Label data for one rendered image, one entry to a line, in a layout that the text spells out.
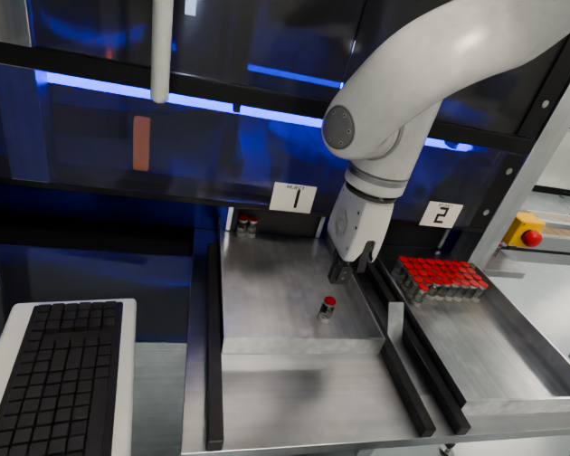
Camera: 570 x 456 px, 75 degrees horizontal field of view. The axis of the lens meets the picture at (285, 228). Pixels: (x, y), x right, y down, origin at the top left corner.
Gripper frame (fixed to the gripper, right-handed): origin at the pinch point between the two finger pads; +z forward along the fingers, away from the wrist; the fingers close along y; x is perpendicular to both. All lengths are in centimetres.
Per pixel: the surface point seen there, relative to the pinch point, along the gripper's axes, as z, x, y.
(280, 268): 11.1, -5.4, -13.9
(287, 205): -0.9, -5.6, -18.7
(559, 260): 14, 86, -28
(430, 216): -2.0, 26.6, -18.3
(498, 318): 10.9, 39.5, -1.1
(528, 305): 101, 201, -101
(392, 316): 7.1, 11.1, 2.7
